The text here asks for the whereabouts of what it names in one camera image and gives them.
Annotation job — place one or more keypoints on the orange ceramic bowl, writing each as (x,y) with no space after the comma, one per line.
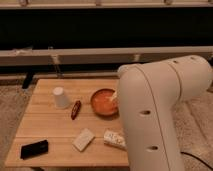
(102,104)

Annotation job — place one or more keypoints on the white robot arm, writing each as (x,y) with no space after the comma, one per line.
(146,94)

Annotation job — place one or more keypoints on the red brown snack bar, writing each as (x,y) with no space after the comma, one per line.
(75,110)

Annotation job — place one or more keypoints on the white paper cup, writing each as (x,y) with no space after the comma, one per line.
(60,97)

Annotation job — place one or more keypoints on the wooden table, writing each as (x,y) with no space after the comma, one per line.
(43,121)

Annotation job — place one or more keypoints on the white rectangular sponge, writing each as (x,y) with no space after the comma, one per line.
(83,139)

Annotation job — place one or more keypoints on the black rectangular device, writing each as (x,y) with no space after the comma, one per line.
(34,149)

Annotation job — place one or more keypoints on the long white bench rail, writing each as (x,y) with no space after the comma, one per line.
(26,57)

